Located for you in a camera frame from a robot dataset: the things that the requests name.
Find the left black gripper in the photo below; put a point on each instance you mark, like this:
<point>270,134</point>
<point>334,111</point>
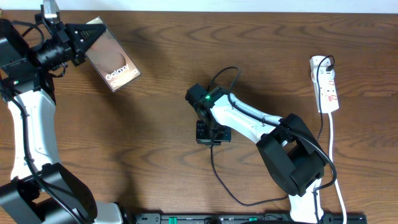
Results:
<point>62,33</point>

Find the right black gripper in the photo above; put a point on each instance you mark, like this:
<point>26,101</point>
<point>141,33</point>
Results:
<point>201,139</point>

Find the Galaxy S25 Ultra smartphone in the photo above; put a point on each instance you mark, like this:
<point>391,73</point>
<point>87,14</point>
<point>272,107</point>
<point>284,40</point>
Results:
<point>110,59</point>

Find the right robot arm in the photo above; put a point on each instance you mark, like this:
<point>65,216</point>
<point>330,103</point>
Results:
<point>291,154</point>

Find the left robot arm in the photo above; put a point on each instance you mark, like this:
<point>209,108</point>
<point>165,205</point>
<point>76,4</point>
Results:
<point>41,189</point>

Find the white power strip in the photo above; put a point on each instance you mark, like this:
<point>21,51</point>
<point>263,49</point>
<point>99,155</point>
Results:
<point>322,75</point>

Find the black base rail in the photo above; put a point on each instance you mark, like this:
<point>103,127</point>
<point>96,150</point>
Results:
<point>156,218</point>

